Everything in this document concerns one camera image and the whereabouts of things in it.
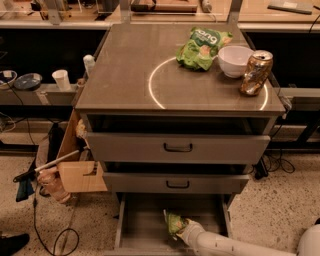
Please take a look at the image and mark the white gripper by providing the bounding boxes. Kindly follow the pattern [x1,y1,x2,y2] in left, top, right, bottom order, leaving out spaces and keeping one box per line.
[175,220,204,250]

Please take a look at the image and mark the green jalapeno chip bag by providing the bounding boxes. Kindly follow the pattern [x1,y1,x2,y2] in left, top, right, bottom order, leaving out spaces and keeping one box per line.
[163,210,189,240]

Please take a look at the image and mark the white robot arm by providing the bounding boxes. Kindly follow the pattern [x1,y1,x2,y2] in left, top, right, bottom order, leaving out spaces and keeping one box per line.
[177,220,320,256]

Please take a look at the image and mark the open bottom drawer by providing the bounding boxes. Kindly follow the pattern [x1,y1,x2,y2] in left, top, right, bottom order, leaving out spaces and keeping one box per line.
[106,193,231,256]

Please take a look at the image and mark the middle grey drawer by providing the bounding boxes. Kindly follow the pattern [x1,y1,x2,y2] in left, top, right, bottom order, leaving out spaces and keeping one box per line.
[103,172,249,194]

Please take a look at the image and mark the grey drawer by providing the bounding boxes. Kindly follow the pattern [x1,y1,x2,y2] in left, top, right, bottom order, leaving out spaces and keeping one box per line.
[87,133,270,164]
[103,172,249,194]

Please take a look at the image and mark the top grey drawer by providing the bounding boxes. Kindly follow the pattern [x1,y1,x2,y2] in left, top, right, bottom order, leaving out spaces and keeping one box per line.
[87,133,270,164]

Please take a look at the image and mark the grey drawer cabinet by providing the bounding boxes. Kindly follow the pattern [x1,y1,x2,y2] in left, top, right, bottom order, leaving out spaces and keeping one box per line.
[74,22,286,256]

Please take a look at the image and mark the light green chip bag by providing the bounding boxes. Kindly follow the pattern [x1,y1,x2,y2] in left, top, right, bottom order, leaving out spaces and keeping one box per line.
[176,27,233,71]

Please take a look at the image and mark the cardboard box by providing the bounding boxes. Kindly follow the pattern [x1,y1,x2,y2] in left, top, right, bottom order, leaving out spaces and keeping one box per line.
[58,111,107,193]

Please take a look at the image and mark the plastic wrapped package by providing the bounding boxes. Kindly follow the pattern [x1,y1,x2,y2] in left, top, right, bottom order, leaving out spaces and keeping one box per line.
[37,166,71,204]

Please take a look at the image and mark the black shoe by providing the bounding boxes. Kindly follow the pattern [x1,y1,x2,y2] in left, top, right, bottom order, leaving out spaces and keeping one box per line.
[0,233,30,256]

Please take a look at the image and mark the crushed gold soda can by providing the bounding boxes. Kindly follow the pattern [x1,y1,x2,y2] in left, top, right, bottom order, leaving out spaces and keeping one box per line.
[240,50,273,96]

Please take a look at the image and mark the white plastic bottle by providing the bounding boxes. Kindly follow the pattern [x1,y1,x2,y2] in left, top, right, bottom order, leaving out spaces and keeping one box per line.
[83,55,95,76]

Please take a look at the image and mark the white paper cup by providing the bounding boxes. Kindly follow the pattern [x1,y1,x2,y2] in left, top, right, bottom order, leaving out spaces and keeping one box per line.
[52,69,71,91]

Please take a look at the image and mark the dark round plate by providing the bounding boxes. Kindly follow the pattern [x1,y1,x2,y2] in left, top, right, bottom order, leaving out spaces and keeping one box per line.
[14,73,42,91]

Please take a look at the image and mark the white bowl on shelf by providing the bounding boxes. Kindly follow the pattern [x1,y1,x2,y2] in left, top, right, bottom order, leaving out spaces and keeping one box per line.
[0,70,17,90]

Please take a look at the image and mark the grey flat panel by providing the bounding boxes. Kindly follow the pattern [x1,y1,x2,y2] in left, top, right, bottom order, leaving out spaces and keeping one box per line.
[268,0,313,15]

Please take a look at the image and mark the black cable bundle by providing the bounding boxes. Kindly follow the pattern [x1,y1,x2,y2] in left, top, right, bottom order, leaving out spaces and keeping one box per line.
[253,149,296,180]

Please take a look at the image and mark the white stick black handle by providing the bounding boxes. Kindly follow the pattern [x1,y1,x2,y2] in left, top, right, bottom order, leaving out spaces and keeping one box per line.
[13,150,81,183]

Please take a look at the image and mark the black floor cable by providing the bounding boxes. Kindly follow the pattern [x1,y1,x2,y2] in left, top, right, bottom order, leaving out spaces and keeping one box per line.
[31,196,80,256]

